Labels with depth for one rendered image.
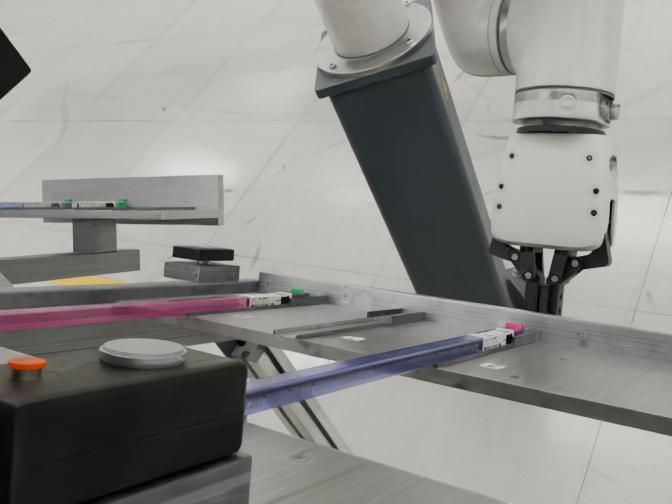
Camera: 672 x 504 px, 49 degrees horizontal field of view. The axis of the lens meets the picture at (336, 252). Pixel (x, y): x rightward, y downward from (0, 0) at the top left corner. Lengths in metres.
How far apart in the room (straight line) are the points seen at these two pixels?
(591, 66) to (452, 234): 0.71
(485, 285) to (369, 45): 0.53
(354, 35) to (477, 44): 0.44
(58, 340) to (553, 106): 0.45
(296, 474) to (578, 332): 0.40
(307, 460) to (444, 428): 1.21
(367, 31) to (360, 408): 0.80
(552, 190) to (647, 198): 1.16
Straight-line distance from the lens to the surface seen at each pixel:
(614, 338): 0.63
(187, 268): 0.74
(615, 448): 1.41
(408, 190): 1.24
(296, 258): 1.96
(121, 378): 0.19
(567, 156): 0.65
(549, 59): 0.65
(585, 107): 0.65
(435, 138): 1.18
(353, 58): 1.14
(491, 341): 0.56
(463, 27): 0.70
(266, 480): 0.26
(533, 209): 0.66
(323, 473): 0.27
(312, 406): 0.96
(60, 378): 0.19
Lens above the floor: 1.23
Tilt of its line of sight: 40 degrees down
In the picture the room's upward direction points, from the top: 28 degrees counter-clockwise
